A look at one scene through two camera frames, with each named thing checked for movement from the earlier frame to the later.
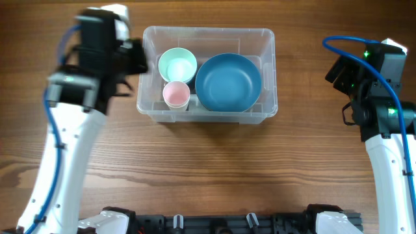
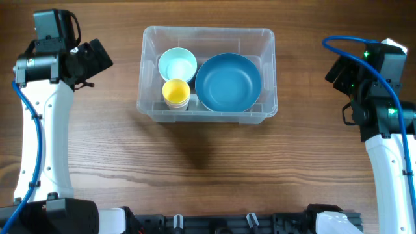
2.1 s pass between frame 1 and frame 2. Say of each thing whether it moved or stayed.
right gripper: stayed
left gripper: moved
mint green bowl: stayed
